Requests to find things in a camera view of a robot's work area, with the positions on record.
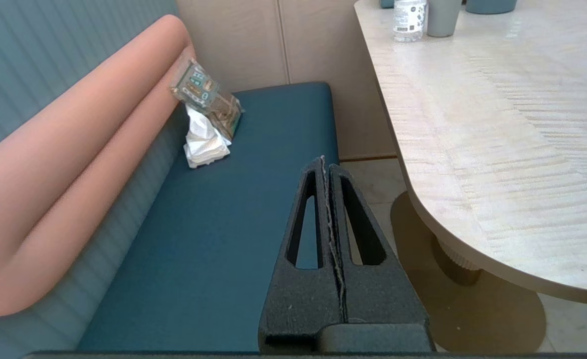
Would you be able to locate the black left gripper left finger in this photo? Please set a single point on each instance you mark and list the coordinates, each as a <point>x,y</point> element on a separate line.
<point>301,299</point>

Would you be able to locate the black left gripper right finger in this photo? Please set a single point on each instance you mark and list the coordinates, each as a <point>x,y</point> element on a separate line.
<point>378,294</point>

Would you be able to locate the grey plastic cup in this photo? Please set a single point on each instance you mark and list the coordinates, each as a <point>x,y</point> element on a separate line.
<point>443,17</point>

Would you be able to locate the teal ribbed sofa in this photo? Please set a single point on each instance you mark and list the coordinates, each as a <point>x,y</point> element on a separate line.
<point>214,224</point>

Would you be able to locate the white crumpled tissue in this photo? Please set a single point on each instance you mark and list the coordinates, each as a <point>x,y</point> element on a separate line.
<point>204,142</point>

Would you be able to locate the green snack packet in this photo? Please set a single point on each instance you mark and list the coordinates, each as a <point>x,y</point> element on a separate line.
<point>204,92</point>

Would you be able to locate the pink bolster cushion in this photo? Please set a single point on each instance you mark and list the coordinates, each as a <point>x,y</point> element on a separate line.
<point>74,129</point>
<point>74,224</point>

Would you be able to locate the clear plastic bottle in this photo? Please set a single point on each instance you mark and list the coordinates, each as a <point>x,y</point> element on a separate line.
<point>409,20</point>

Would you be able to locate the small grey drip tray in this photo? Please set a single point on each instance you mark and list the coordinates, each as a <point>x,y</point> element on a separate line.
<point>490,6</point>

